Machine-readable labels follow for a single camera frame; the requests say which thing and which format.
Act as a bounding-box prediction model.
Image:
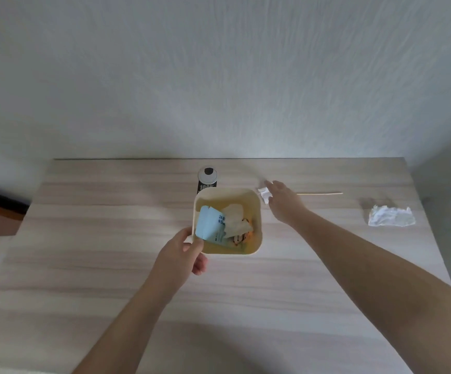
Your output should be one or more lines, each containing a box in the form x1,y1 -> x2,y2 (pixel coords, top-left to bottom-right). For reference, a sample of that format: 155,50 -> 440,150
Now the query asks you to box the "person's left hand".
147,227 -> 209,305

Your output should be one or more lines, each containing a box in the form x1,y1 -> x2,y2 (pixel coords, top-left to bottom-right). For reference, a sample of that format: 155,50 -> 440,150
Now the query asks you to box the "person's right hand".
264,181 -> 310,226

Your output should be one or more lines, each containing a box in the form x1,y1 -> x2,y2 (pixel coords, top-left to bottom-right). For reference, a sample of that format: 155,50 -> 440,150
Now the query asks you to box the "cream square plastic bin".
192,188 -> 263,256

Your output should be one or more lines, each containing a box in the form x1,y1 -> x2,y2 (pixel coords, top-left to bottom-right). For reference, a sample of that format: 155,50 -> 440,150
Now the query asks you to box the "person's right forearm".
291,210 -> 451,374

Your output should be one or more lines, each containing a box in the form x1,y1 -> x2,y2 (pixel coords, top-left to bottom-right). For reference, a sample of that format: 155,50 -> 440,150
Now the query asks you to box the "person's left forearm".
72,277 -> 172,374

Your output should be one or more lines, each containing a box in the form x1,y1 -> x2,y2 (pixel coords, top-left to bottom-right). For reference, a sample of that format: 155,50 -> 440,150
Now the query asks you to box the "light blue paper packet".
195,205 -> 228,246

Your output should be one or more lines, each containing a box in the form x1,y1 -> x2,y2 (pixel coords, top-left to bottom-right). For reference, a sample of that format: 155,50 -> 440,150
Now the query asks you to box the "beige crumpled paper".
222,203 -> 254,239

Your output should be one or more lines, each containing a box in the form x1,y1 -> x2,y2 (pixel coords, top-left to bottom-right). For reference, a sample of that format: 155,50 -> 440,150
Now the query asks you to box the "orange printed wrapper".
231,218 -> 256,246

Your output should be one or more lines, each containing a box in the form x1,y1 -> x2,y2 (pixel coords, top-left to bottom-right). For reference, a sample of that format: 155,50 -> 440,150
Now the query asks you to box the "black and white can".
197,167 -> 218,196

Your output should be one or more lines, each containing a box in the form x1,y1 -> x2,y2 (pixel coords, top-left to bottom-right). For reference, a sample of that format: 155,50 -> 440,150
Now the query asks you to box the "large crumpled white tissue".
367,205 -> 416,228

